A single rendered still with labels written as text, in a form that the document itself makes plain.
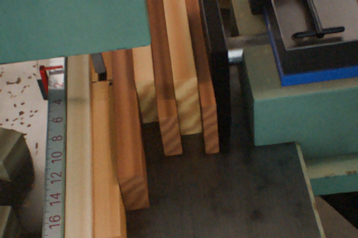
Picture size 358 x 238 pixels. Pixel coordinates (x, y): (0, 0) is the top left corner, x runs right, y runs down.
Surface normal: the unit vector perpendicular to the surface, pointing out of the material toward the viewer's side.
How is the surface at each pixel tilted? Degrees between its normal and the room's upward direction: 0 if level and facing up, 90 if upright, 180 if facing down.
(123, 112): 0
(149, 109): 90
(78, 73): 0
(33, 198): 0
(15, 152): 90
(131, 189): 90
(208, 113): 90
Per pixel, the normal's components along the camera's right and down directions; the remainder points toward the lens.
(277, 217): -0.09, -0.65
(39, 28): 0.09, 0.75
